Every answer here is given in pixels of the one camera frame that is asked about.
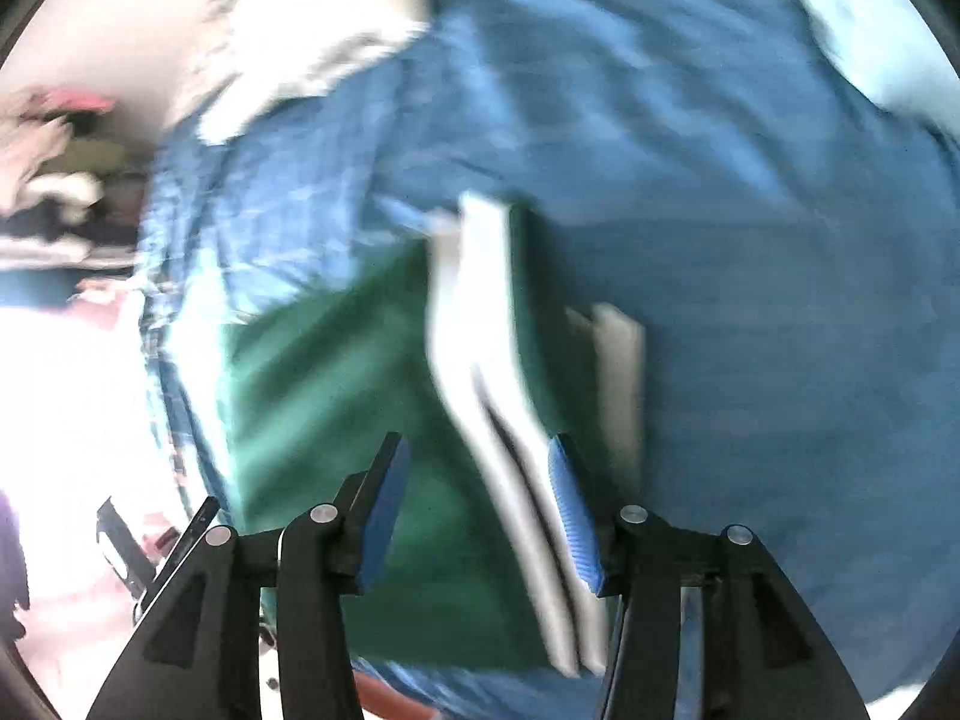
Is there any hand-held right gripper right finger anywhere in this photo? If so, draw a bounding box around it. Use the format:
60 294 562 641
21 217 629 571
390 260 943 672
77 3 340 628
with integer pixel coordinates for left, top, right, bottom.
547 433 871 720

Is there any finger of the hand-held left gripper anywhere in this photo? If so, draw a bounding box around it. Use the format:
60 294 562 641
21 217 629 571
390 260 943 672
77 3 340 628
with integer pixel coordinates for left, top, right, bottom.
96 495 162 605

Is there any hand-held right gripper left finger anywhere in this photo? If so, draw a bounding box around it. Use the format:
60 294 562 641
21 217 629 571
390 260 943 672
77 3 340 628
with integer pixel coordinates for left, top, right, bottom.
86 431 412 720

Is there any green white varsity jacket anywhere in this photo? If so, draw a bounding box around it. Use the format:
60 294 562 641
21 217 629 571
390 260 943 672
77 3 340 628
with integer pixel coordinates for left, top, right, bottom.
217 191 646 676

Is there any pile of clothes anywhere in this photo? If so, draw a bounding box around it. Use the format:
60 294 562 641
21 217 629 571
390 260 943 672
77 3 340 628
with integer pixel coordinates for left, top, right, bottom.
0 86 151 271

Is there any blue striped bed sheet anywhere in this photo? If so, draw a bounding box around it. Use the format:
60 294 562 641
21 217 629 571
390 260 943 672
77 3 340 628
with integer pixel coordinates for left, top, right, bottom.
135 0 960 720

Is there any white fluffy pillow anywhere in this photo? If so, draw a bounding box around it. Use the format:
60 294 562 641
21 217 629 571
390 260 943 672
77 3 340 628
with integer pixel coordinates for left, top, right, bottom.
169 0 432 145

